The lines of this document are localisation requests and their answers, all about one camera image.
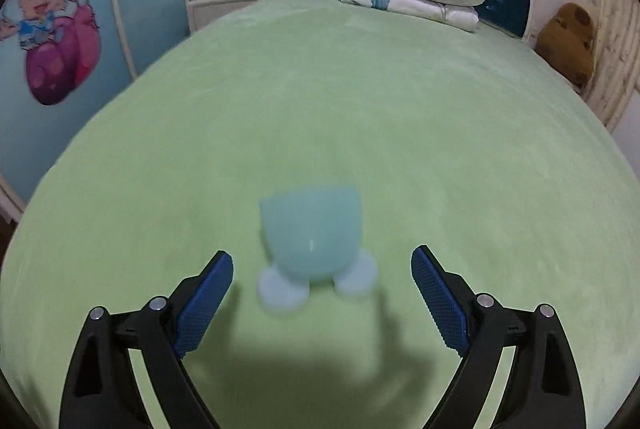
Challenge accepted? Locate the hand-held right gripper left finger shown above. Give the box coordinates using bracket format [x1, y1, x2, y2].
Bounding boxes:
[59, 250, 235, 429]

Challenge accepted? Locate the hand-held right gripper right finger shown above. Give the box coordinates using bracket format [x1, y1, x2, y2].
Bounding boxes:
[410, 245, 587, 429]

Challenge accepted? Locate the light green bed blanket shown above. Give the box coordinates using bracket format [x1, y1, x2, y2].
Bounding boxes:
[0, 0, 640, 429]

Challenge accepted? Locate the brown plush toy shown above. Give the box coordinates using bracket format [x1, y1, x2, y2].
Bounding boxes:
[536, 2, 597, 88]

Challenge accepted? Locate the white bedside table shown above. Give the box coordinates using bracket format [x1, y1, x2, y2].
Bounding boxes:
[186, 0, 276, 32]

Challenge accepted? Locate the cream woven cabinet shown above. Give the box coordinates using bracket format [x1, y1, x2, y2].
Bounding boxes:
[582, 0, 640, 134]

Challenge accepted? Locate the blue cartoon print wardrobe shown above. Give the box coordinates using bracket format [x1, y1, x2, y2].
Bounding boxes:
[0, 0, 188, 225]

